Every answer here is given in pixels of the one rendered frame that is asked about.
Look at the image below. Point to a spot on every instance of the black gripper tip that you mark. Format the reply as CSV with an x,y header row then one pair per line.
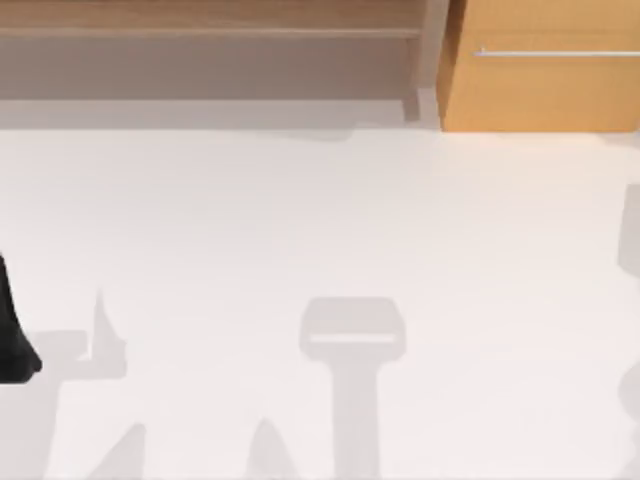
x,y
12,345

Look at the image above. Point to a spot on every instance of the open wooden shelf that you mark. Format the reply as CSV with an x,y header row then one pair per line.
x,y
210,50

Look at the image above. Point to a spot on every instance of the wooden cupboard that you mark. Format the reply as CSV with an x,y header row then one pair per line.
x,y
540,95

